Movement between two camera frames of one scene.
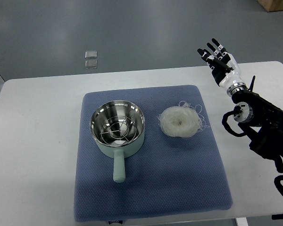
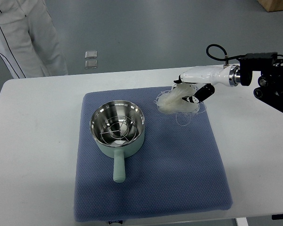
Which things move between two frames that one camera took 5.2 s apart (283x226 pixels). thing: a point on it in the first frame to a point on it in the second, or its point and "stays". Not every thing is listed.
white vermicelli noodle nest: x=184 y=120 to x=171 y=101
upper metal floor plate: x=90 y=54 stays
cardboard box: x=272 y=5 stays
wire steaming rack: x=119 y=130 stays
